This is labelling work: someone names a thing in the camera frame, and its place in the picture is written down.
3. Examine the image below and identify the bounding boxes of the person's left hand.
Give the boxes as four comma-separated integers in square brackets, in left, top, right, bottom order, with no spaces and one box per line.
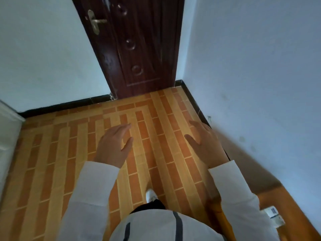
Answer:
[93,124,134,169]

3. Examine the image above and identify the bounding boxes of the person's right hand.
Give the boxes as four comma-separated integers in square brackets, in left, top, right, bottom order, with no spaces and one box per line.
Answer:
[184,120,230,169]

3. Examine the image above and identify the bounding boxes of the person's left forearm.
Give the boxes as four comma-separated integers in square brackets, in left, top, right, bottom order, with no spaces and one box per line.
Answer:
[56,161,120,241]

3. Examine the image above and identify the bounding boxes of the person's right forearm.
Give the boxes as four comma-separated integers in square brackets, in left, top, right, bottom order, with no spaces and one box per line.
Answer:
[208,160,280,241]

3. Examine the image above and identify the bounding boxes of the black baseboard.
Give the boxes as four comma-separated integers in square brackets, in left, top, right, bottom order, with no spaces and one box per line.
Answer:
[18,94,114,119]
[175,80,231,161]

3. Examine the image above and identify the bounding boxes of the white shoe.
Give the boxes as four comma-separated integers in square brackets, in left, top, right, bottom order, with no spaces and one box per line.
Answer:
[146,189,158,204]

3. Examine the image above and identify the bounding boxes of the black trouser leg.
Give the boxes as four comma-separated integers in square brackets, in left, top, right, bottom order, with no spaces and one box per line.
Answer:
[130,199,166,214]

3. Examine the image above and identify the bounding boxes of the white jacket torso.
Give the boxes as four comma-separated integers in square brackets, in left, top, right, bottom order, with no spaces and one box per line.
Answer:
[109,209,227,241]

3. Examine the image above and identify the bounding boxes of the dark brown wooden door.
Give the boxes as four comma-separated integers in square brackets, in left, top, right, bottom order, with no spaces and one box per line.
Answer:
[71,0,185,100]

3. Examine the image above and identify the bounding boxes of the small white box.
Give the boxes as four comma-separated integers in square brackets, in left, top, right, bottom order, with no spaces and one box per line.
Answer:
[261,205,286,228]

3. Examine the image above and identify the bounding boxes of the white panel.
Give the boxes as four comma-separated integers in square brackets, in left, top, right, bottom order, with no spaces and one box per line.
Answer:
[0,100,26,200]

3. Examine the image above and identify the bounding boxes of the orange wooden furniture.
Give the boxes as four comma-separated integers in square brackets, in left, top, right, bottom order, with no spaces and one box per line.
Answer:
[208,185,321,241]

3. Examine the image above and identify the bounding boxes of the brass door handle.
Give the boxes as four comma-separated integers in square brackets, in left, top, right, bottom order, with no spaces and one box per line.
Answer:
[87,10,108,35]

